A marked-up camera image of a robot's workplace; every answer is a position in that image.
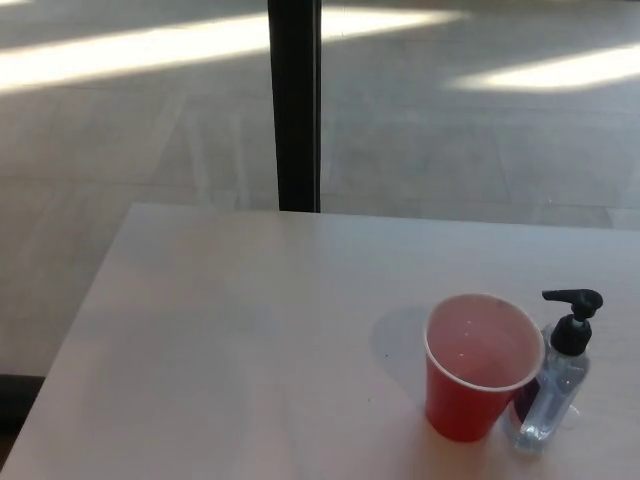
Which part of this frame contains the clear soap bottle black pump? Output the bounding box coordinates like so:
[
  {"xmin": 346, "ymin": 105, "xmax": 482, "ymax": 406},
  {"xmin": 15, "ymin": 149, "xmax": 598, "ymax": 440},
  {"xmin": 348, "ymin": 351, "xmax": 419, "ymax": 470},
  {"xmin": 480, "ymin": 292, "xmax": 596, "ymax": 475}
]
[{"xmin": 509, "ymin": 288, "xmax": 605, "ymax": 455}]

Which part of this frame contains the red plastic cup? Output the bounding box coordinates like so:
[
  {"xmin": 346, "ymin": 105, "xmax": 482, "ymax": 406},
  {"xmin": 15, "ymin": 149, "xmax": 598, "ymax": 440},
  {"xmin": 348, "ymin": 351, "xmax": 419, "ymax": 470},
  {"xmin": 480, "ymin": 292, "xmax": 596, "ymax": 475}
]
[{"xmin": 423, "ymin": 293, "xmax": 546, "ymax": 444}]

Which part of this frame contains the black vertical window post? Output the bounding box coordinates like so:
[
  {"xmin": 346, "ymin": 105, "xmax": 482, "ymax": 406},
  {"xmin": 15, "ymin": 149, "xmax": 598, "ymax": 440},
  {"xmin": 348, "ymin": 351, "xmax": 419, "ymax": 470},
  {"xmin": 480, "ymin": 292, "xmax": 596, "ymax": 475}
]
[{"xmin": 266, "ymin": 0, "xmax": 323, "ymax": 214}]

